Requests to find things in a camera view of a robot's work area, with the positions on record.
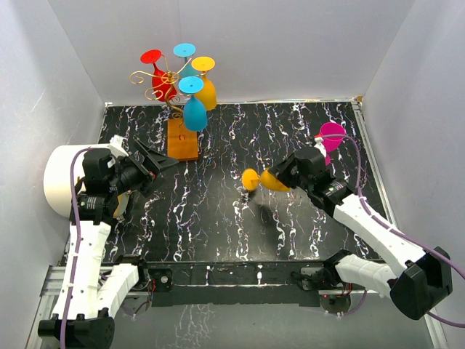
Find black front mounting rail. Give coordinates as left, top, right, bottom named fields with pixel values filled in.
left=97, top=260, right=368, bottom=310

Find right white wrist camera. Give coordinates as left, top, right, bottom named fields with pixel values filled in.
left=313, top=134, right=328, bottom=158

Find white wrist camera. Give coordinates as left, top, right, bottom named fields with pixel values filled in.
left=313, top=134, right=328, bottom=158
left=101, top=135, right=129, bottom=158

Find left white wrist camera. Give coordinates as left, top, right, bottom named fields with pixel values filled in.
left=101, top=135, right=129, bottom=158

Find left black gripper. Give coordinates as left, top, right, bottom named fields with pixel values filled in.
left=108, top=140, right=179, bottom=196

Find magenta wine glass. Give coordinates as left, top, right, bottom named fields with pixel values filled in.
left=319, top=122, right=346, bottom=165

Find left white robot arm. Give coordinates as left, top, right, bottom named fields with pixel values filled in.
left=38, top=135, right=178, bottom=348

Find gold wire glass rack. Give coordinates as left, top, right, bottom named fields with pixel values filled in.
left=129, top=55, right=183, bottom=119

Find blue wine glass front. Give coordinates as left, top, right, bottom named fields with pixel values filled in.
left=178, top=76, right=208, bottom=132

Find white cylinder drum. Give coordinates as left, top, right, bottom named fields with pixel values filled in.
left=43, top=144, right=103, bottom=218

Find orange wooden rack base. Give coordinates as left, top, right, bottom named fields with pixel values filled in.
left=167, top=119, right=199, bottom=161

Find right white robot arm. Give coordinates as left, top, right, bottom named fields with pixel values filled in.
left=264, top=147, right=453, bottom=320

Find red wine glass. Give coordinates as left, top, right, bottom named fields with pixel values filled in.
left=140, top=49, right=177, bottom=102

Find teal wine glass back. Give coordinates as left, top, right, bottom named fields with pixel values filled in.
left=173, top=43, right=198, bottom=78

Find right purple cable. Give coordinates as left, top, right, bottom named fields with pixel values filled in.
left=315, top=133, right=465, bottom=326

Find orange glass yellow base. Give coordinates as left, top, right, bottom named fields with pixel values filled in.
left=191, top=56, right=217, bottom=111
left=241, top=168, right=290, bottom=192

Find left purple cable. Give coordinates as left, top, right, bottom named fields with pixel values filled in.
left=60, top=145, right=137, bottom=349

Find purple cable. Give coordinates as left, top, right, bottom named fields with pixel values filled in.
left=60, top=145, right=137, bottom=349
left=315, top=133, right=465, bottom=326

